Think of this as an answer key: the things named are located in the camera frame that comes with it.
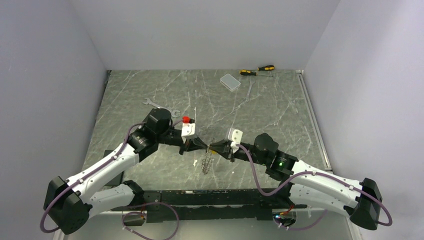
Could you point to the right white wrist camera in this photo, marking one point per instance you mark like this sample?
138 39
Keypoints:
234 136

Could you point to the small silver wrench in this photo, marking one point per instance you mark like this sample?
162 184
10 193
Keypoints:
247 96

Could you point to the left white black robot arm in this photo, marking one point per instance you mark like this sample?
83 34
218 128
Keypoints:
99 175

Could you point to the white plastic box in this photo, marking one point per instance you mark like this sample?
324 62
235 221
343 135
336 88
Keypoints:
230 82

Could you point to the yellow black screwdriver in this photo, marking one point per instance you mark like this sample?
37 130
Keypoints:
245 72
266 68

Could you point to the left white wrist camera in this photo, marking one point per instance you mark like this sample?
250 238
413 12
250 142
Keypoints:
188 130

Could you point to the yellow black screwdriver front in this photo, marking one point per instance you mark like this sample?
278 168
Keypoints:
245 72

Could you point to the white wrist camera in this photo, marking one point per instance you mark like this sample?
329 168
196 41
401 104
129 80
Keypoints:
188 130
234 136

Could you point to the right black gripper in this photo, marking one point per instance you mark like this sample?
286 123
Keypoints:
220 146

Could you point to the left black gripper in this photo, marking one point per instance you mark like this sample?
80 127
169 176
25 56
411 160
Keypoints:
192 144

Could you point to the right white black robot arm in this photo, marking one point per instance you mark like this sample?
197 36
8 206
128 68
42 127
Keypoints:
302 184

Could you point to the large silver combination wrench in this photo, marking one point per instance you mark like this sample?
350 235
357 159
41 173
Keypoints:
174 113

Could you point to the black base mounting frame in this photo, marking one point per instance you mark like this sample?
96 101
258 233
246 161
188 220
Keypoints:
211 204

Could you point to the yellow black screwdriver rear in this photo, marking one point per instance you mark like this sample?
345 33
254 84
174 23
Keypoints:
266 68

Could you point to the aluminium rail frame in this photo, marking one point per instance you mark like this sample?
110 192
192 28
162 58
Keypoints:
71 212

